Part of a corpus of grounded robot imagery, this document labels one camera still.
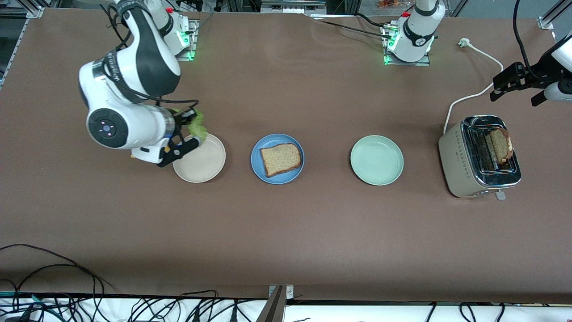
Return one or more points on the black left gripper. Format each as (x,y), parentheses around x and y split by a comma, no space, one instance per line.
(537,77)

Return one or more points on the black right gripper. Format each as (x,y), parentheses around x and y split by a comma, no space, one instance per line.
(180,120)

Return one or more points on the green lettuce leaf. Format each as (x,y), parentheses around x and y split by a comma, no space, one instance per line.
(199,129)

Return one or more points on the brown bread slice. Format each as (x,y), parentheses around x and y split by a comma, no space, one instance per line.
(280,159)
(500,145)

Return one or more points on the blue round plate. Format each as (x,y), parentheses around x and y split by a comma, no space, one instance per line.
(257,167)

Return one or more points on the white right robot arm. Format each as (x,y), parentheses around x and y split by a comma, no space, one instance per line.
(134,58)

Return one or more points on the beige round plate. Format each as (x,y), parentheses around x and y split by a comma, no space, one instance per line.
(205,165)

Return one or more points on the pale green round plate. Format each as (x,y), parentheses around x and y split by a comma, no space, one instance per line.
(376,160)

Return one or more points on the beige chrome two-slot toaster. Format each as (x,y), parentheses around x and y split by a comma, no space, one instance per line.
(456,165)

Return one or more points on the silver metal box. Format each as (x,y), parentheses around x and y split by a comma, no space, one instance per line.
(292,5)

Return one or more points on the clear snack packet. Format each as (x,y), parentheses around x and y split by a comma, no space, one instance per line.
(391,3)

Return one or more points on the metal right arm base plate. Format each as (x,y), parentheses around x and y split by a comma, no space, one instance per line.
(193,51)

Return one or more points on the aluminium frame profile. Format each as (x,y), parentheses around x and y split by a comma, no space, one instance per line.
(546,22)
(33,11)

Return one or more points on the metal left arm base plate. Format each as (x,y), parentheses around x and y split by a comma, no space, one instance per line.
(424,63)

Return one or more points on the grey perforated side rail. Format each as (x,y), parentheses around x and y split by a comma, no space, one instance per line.
(13,49)

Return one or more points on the metal table edge bracket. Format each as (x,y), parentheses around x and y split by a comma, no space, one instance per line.
(275,308)

